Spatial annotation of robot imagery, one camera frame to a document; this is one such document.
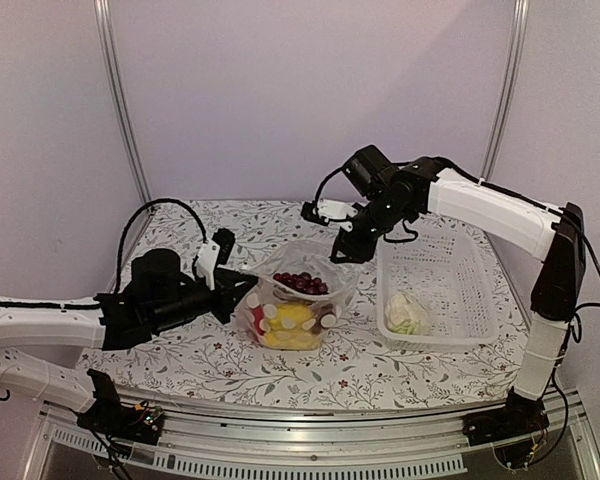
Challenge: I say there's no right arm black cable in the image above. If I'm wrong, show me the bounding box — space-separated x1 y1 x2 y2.
312 157 600 346

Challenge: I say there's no aluminium frame post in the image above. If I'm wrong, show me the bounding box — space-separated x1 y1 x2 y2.
93 0 152 203
480 0 529 180

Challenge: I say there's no white plastic basket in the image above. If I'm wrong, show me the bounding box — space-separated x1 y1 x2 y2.
376 231 497 353

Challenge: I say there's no aluminium front rail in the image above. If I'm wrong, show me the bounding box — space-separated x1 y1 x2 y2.
22 387 600 480

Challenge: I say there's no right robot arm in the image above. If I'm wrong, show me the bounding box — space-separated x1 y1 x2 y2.
315 145 585 436

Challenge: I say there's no floral tablecloth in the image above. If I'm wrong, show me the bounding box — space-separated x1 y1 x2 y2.
77 200 527 410

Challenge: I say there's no yellow corn cob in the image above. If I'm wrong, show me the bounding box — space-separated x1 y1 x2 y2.
263 303 314 331

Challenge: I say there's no purple grape bunch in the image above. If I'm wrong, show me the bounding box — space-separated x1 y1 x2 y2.
273 272 329 295

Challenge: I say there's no left aluminium frame post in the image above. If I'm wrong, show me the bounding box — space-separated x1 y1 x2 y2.
93 0 152 203

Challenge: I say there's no red bell pepper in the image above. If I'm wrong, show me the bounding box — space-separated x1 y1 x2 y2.
247 304 265 336

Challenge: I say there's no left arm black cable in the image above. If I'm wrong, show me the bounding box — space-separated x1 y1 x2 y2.
113 198 211 296

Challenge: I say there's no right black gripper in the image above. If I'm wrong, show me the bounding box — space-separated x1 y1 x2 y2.
330 193 411 263

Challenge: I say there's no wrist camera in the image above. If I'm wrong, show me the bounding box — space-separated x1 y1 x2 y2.
194 228 235 291
301 199 358 226

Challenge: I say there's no yellow lemon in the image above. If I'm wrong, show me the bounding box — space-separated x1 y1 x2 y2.
262 330 322 351

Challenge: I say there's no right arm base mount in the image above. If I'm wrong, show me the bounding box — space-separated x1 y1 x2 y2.
462 390 549 470

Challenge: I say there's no white cauliflower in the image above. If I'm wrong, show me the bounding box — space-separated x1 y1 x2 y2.
385 292 431 336

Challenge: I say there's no clear zip top bag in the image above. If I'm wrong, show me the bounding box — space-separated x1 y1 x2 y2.
236 240 360 347

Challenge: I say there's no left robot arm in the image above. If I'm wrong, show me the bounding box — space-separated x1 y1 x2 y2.
0 249 257 434

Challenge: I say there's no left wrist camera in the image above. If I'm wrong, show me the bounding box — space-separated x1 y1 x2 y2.
194 228 235 291

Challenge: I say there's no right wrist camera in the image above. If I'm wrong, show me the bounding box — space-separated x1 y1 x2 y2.
301 199 358 226

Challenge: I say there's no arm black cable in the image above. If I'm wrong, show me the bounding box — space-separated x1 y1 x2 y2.
312 157 600 346
113 198 211 296

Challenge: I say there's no right aluminium frame post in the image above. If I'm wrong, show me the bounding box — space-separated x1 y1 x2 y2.
480 0 529 180

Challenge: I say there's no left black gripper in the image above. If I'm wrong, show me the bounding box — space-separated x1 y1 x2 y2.
149 270 257 331

